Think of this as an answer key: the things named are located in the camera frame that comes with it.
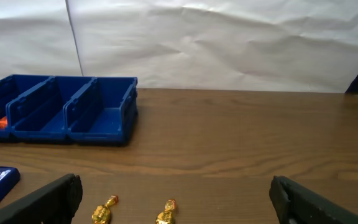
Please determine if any blue tray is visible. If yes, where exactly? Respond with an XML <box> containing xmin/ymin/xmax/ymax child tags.
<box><xmin>0</xmin><ymin>73</ymin><xmax>139</xmax><ymax>146</ymax></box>

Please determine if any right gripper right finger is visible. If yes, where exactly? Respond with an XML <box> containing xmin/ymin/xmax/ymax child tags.
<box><xmin>268</xmin><ymin>175</ymin><xmax>358</xmax><ymax>224</ymax></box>

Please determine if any gold candy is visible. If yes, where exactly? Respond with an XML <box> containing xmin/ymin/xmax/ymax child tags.
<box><xmin>91</xmin><ymin>194</ymin><xmax>120</xmax><ymax>224</ymax></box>
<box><xmin>155</xmin><ymin>198</ymin><xmax>178</xmax><ymax>224</ymax></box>

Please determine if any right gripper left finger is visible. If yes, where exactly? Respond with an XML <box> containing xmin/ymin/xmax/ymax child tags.
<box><xmin>0</xmin><ymin>173</ymin><xmax>84</xmax><ymax>224</ymax></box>

